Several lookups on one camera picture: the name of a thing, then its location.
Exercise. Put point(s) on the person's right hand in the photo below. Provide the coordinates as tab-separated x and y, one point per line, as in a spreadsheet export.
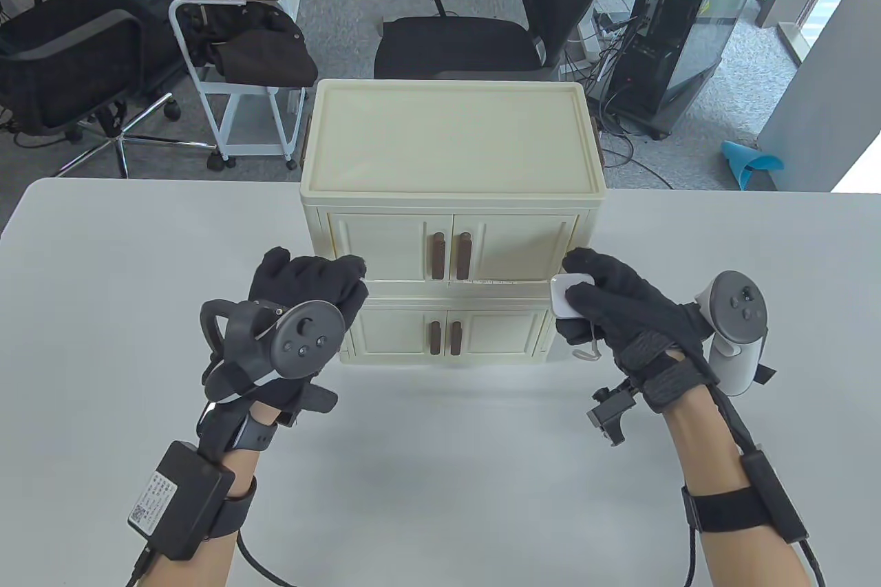
640	318

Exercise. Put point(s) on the black slim forearm module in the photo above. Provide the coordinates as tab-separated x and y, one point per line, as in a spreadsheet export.
774	494

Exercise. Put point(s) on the black box with label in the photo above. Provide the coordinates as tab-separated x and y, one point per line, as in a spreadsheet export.
175	501

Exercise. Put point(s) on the dark grey hand controller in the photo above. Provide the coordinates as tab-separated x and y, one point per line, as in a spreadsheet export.
306	339

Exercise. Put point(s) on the black padded office chair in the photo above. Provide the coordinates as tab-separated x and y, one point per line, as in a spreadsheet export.
62	64

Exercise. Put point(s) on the person's left forearm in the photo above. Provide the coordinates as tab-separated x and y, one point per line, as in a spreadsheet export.
193	570

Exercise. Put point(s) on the black clothing bundle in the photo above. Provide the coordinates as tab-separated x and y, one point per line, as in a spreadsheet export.
265	54

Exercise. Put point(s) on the black mesh office chair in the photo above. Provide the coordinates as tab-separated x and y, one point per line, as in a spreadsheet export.
454	43

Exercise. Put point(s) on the blue plastic dustpan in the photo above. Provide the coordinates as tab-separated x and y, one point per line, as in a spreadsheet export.
747	164

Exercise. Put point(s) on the cream two-tier cabinet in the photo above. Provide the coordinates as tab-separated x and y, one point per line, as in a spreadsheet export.
451	140

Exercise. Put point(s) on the white and grey hand controller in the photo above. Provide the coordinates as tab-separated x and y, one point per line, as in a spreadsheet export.
736	312

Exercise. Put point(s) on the person's left hand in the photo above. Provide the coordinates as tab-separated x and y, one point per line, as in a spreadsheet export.
303	281

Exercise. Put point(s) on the person's right forearm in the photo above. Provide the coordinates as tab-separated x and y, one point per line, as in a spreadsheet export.
729	563

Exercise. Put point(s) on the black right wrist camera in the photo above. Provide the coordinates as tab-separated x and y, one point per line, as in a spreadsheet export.
616	408

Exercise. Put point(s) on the black computer tower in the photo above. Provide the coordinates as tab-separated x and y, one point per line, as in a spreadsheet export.
688	29

